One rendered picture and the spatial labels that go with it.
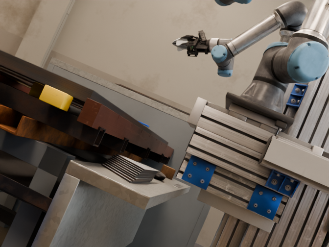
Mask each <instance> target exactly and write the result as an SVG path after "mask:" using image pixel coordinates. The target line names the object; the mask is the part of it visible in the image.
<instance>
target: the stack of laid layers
mask: <svg viewBox="0 0 329 247"><path fill-rule="evenodd" d="M0 71H1V72H3V73H5V74H7V75H9V76H11V77H13V78H15V79H17V80H19V81H22V82H24V83H26V84H28V85H30V86H33V83H34V82H37V83H39V84H42V85H44V86H45V85H48V86H50V87H53V88H55V89H57V90H59V91H62V92H64V93H66V94H68V95H70V96H72V97H73V100H72V102H71V104H70V105H71V106H73V107H75V108H78V109H80V110H82V108H83V106H84V104H85V102H86V99H87V98H89V99H92V100H94V101H96V102H99V103H101V104H103V105H104V106H106V107H108V108H109V109H111V110H112V111H114V112H116V113H117V114H119V115H120V116H122V117H124V118H125V119H127V120H128V121H130V122H131V123H133V124H134V125H136V126H138V127H139V128H141V129H142V130H144V131H146V132H147V133H149V134H150V135H152V136H153V137H155V138H157V139H158V140H160V141H161V142H163V143H165V144H166V145H168V142H167V141H166V140H164V139H163V138H161V137H160V136H158V135H157V134H155V133H154V132H153V131H151V130H150V129H148V128H147V127H145V126H144V125H142V124H141V123H140V122H138V121H136V120H135V119H134V118H132V117H131V116H129V115H128V114H126V113H125V112H123V111H122V110H121V109H119V108H118V107H116V106H115V105H113V104H112V103H110V102H109V101H108V100H106V99H105V98H104V97H102V96H101V95H99V94H98V93H96V92H95V91H93V90H91V89H89V88H86V87H84V86H82V85H79V84H77V83H75V82H72V81H70V80H68V79H66V78H63V77H61V76H59V75H56V74H54V73H52V72H49V71H47V70H45V69H42V68H40V67H38V66H35V65H33V64H31V63H28V62H26V61H24V60H22V59H19V58H17V57H15V56H12V55H10V54H8V53H6V52H4V51H1V50H0Z"/></svg>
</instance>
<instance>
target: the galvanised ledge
mask: <svg viewBox="0 0 329 247"><path fill-rule="evenodd" d="M65 172H66V173H68V174H70V175H72V176H74V177H76V178H78V179H80V180H82V181H85V182H87V183H89V184H91V185H93V186H95V187H97V188H99V189H101V190H104V191H106V192H108V193H110V194H112V195H114V196H116V197H118V198H120V199H122V200H124V201H126V202H128V203H130V204H133V205H135V206H137V207H139V208H141V209H143V210H146V209H148V208H151V207H153V206H156V205H158V204H161V203H163V202H166V201H168V200H170V199H173V198H175V197H178V196H180V195H183V194H185V193H188V192H189V190H190V186H188V185H186V184H184V183H182V182H179V181H177V180H175V179H172V180H171V179H168V178H165V179H164V180H159V179H157V178H155V177H154V178H153V180H152V181H150V182H144V183H129V182H128V181H126V180H124V179H123V178H121V177H120V176H118V175H116V174H115V173H113V172H112V171H110V170H108V169H107V168H105V167H103V166H102V165H101V164H98V163H90V162H82V161H74V160H70V162H69V164H68V166H67V169H66V171H65ZM174 184H180V185H183V187H181V188H177V187H174V186H173V185H174Z"/></svg>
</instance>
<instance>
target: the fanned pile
mask: <svg viewBox="0 0 329 247"><path fill-rule="evenodd" d="M101 165H102V166H103V167H105V168H107V169H108V170H110V171H112V172H113V173H115V174H116V175H118V176H120V177H121V178H123V179H124V180H126V181H128V182H129V183H144V182H150V181H152V180H153V178H154V177H155V175H156V174H157V173H160V171H158V170H156V169H153V168H151V167H148V166H146V165H144V164H141V163H139V162H136V161H134V160H131V159H129V158H127V157H124V156H122V155H118V154H117V155H114V156H112V157H111V158H109V159H108V160H107V161H106V163H104V164H101Z"/></svg>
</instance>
